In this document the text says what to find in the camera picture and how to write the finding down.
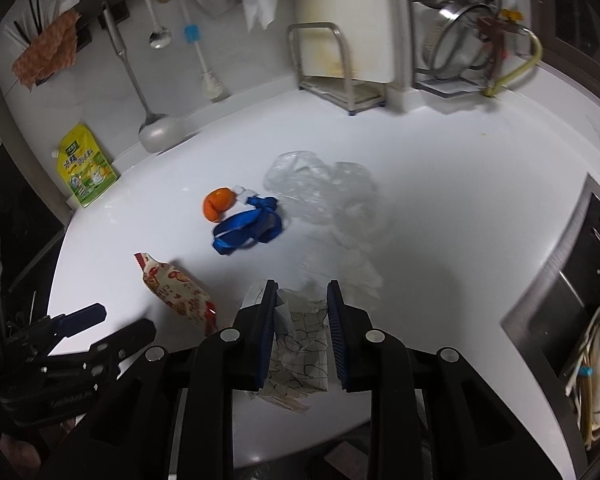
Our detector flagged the orange dishcloth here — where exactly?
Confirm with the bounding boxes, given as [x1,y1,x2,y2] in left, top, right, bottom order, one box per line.
[11,10,80,92]

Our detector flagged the white cutting board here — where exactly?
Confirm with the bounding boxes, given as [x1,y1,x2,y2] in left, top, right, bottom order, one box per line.
[294,0,412,98]

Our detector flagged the glass pot lid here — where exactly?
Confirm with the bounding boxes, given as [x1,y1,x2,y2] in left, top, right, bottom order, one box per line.
[425,2,503,81]

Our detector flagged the clear plastic film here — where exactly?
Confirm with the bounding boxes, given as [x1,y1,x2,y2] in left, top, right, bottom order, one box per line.
[300,232,386,301]

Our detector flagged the blue fabric strap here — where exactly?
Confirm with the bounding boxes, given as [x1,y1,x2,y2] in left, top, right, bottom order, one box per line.
[211,195,283,256]

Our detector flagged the red patterned snack wrapper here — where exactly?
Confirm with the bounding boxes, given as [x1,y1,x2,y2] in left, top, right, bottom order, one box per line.
[133,251,221,336]

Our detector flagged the yellow-green spouted pouch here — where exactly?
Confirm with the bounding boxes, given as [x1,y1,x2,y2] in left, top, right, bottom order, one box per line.
[55,124,120,209]

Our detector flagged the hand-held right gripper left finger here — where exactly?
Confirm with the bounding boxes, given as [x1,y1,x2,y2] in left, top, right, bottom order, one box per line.
[35,280,281,480]

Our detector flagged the wire lid rack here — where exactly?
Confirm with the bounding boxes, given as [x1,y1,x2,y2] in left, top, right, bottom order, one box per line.
[411,0,506,98]

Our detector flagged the orange peel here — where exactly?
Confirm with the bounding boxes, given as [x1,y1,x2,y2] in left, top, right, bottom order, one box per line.
[202,187,236,223]

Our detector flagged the black kitchen sink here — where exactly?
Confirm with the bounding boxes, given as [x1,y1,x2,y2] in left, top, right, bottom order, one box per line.
[500,172,600,480]

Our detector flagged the bundle of chopsticks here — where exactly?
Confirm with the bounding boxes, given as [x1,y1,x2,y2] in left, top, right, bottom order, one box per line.
[12,0,48,46]

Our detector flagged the yellow gas hose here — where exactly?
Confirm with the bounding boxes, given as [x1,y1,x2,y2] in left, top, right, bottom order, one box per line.
[482,27,543,98]

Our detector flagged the small steel spoon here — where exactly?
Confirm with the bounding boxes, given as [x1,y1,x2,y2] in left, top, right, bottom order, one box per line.
[135,0,173,51]

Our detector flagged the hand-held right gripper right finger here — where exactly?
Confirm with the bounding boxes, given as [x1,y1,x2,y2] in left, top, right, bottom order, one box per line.
[326,280,571,480]

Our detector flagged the steel ladle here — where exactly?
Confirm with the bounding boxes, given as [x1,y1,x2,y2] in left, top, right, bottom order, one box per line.
[101,2,178,154]

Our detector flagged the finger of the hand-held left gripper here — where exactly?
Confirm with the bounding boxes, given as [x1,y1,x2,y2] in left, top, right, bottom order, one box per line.
[15,303,107,348]
[87,319,157,368]

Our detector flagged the black wall hook rail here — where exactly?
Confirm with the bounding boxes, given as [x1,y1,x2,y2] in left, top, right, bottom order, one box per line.
[30,0,241,53]

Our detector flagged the person's left hand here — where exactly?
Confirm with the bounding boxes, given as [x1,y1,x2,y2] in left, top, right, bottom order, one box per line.
[0,435,43,480]

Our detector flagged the white scribble-patterned paper wrapper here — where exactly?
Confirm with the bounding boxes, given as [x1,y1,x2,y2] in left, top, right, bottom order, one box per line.
[240,280,331,416]

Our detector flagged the white bottle brush blue band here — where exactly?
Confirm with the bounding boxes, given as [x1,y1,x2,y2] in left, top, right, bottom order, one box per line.
[180,0,227,101]

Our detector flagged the steel cutting board rack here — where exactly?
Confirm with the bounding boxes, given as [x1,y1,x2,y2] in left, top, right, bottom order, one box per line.
[286,22,386,117]

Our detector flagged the clear plastic bag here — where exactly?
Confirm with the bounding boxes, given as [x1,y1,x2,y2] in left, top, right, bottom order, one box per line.
[262,150,381,226]

